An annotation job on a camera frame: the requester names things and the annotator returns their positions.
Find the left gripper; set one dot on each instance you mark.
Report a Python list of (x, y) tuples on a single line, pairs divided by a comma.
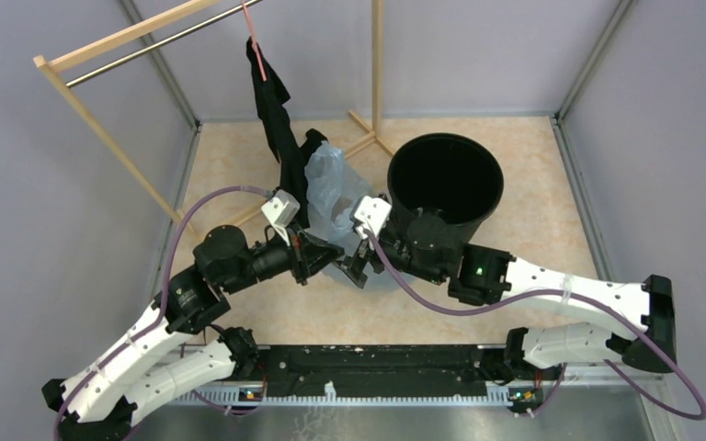
[(310, 254)]

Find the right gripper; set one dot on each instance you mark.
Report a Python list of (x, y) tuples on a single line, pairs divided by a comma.
[(354, 265)]

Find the blue plastic trash bag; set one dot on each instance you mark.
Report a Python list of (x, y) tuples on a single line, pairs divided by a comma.
[(334, 188)]

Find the black trash bin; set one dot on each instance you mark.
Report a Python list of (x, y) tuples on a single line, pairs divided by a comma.
[(445, 174)]

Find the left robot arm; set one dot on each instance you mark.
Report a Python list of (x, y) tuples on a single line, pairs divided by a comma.
[(108, 399)]

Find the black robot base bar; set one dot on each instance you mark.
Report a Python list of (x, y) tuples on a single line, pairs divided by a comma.
[(384, 371)]

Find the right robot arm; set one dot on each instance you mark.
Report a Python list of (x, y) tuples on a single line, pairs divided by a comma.
[(632, 323)]

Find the black garment on hanger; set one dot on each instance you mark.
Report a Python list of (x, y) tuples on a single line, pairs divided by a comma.
[(271, 95)]

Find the pink clothes hanger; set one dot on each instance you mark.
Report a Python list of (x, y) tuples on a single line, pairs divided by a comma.
[(254, 41)]

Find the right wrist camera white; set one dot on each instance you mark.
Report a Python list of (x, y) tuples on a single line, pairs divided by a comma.
[(370, 213)]

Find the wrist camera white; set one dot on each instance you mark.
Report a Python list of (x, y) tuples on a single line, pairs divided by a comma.
[(280, 210), (370, 213)]

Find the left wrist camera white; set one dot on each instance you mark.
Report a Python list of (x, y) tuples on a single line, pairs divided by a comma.
[(280, 210)]

